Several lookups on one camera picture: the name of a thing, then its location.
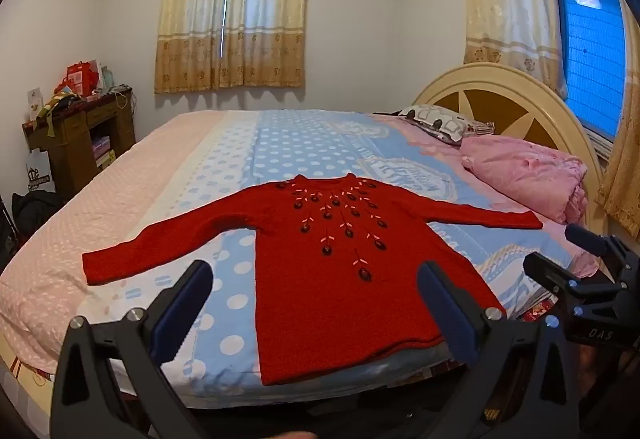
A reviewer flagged crown print paper bag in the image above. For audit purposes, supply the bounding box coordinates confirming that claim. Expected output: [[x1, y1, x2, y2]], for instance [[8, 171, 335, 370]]
[[25, 154, 57, 192]]

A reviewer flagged red knitted sweater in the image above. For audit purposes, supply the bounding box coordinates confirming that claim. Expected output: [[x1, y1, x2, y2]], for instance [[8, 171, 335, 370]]
[[81, 173, 544, 387]]

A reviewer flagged wide yellow patterned curtain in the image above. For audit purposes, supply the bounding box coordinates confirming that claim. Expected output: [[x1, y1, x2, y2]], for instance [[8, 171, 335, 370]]
[[154, 0, 312, 94]]

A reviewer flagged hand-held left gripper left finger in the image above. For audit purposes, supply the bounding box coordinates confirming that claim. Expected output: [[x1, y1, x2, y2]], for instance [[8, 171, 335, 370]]
[[50, 259, 216, 439]]

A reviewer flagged brown wooden desk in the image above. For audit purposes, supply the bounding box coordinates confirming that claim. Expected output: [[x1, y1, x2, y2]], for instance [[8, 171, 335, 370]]
[[21, 88, 137, 194]]

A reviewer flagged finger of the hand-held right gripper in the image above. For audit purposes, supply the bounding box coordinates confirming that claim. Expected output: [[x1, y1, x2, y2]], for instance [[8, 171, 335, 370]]
[[522, 251, 582, 300], [565, 224, 618, 261]]

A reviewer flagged green yellow cloth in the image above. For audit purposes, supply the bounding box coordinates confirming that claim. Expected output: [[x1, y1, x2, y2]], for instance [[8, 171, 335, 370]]
[[40, 89, 77, 136]]

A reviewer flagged pink quilt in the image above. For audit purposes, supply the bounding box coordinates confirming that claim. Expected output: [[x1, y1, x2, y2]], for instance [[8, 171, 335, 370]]
[[460, 136, 589, 226]]

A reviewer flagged bed with printed sheet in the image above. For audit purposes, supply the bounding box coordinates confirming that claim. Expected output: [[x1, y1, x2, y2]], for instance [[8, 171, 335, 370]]
[[0, 109, 606, 412]]

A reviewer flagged window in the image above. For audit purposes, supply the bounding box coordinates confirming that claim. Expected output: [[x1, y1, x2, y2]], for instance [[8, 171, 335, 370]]
[[537, 0, 632, 140]]

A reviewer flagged black bag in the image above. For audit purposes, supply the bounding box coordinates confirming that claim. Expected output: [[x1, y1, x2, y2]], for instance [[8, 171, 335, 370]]
[[11, 191, 66, 241]]

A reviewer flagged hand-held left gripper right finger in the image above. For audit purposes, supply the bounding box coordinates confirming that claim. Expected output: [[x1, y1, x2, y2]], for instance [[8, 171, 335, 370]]
[[417, 261, 588, 439]]

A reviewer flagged patterned grey white pillow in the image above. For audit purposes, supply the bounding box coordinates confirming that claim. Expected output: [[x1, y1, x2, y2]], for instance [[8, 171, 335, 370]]
[[400, 105, 496, 146]]

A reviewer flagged black case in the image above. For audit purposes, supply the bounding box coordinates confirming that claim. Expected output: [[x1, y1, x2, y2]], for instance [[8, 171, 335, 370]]
[[0, 196, 21, 270]]

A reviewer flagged red gift bag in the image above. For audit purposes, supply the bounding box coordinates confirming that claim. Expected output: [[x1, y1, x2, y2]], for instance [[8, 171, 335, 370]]
[[65, 61, 104, 97]]

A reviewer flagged cream wooden headboard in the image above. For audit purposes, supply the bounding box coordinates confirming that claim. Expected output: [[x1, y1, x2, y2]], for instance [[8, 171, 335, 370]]
[[412, 63, 608, 240]]

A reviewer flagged yellow curtain edge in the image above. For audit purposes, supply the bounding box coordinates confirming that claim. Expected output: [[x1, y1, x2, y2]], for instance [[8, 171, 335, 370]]
[[595, 64, 640, 240]]

